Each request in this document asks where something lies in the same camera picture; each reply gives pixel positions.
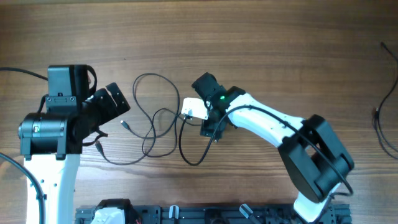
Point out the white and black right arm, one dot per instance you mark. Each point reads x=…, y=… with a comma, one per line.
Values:
x=315, y=159

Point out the black base rail with clips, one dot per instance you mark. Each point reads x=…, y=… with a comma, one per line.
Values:
x=121, y=211

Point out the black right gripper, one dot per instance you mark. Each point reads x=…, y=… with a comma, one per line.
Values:
x=211, y=128

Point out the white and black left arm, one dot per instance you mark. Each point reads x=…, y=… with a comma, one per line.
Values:
x=52, y=142

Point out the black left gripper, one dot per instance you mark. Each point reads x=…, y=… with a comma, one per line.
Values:
x=112, y=100

